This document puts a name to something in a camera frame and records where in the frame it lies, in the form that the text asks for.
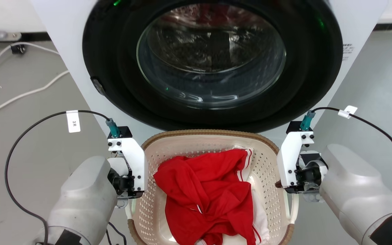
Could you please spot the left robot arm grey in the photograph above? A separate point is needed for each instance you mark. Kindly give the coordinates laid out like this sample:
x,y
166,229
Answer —
x,y
83,204

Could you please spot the beige perforated laundry basket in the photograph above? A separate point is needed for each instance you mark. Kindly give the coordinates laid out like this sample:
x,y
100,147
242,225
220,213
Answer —
x,y
148,204

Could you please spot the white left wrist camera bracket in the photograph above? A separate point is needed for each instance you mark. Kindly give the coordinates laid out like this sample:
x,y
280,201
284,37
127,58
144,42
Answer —
x,y
133,153

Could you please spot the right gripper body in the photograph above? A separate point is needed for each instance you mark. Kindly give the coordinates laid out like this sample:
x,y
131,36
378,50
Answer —
x,y
310,177

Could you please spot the text sticker on washer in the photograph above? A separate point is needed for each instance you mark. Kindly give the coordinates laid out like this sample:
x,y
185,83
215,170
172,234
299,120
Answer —
x,y
347,51

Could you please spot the white washing machine body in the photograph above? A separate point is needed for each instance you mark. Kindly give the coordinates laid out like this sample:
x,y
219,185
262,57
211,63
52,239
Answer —
x,y
63,51

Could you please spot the round black glass washer door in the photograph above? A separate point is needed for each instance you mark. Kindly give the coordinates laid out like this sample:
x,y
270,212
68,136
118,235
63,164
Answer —
x,y
114,51

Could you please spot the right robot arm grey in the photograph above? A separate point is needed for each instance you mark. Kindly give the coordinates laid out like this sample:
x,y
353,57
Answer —
x,y
352,190

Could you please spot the small black floor plug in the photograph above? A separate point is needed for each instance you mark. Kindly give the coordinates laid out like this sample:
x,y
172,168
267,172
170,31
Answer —
x,y
18,49

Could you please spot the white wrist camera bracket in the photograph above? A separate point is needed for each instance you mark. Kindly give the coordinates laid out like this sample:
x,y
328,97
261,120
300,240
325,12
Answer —
x,y
133,153
289,160

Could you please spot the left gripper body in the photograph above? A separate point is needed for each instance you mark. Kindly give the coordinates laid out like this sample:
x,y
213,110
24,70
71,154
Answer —
x,y
124,185

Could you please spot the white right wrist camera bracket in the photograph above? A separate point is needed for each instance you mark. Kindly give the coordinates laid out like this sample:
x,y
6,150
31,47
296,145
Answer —
x,y
289,160

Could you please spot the black washer door latch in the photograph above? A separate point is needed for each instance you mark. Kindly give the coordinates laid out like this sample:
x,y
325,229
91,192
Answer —
x,y
98,86

